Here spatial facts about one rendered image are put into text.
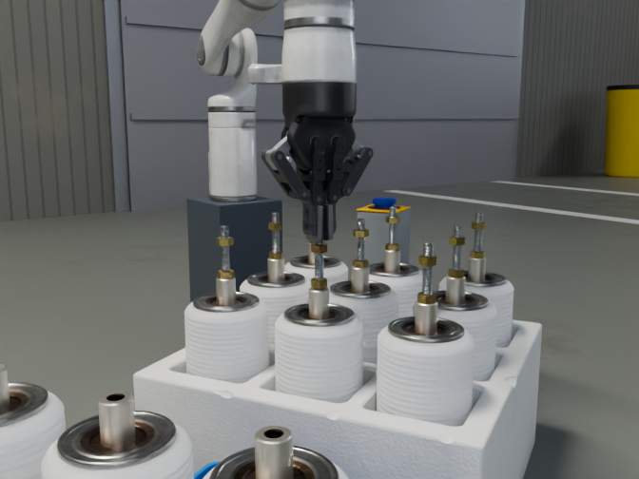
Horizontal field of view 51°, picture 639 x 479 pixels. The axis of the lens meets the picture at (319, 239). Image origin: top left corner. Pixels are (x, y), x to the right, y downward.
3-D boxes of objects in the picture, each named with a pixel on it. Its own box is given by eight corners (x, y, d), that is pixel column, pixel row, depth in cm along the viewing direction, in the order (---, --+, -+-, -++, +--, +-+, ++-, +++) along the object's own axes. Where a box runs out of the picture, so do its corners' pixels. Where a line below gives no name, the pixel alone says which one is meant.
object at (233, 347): (222, 424, 86) (218, 288, 83) (285, 441, 82) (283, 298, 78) (172, 456, 78) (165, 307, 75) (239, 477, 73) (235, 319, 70)
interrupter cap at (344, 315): (368, 320, 71) (368, 315, 70) (310, 334, 66) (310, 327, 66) (326, 304, 77) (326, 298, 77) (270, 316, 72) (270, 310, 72)
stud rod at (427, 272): (433, 316, 66) (435, 242, 65) (427, 319, 65) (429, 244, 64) (424, 315, 67) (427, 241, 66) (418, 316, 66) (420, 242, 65)
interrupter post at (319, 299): (335, 319, 71) (335, 289, 71) (316, 323, 70) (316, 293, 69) (321, 314, 73) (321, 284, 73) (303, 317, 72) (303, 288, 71)
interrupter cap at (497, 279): (516, 281, 87) (516, 277, 87) (486, 292, 82) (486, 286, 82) (467, 273, 93) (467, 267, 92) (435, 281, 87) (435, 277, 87)
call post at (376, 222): (354, 391, 114) (356, 211, 108) (368, 376, 120) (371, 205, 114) (393, 398, 111) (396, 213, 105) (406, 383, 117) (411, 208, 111)
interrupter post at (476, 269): (489, 281, 87) (490, 257, 87) (479, 285, 86) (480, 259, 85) (473, 278, 89) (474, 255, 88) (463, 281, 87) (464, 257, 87)
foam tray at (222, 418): (139, 520, 77) (131, 373, 74) (294, 395, 112) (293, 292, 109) (474, 628, 61) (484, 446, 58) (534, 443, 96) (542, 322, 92)
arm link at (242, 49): (245, 30, 133) (247, 118, 136) (199, 28, 129) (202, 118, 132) (262, 25, 125) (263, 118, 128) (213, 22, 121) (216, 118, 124)
